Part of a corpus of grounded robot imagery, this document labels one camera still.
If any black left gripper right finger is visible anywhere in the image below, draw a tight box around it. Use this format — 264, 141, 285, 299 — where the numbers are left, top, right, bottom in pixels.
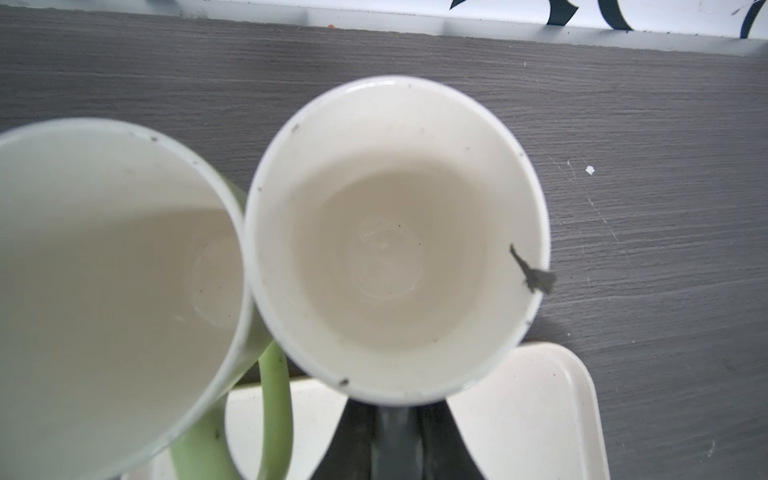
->
418, 401, 484, 480

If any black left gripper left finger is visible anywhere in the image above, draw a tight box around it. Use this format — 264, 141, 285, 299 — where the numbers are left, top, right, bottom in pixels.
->
311, 399, 375, 480

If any grey mug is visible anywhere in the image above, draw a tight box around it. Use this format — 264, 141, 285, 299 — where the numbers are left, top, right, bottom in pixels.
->
244, 74, 552, 480

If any light green mug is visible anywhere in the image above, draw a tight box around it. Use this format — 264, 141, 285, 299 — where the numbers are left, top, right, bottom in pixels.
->
1, 118, 293, 479

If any beige plastic tray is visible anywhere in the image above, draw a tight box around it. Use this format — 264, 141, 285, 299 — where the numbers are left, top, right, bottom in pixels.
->
122, 341, 612, 480

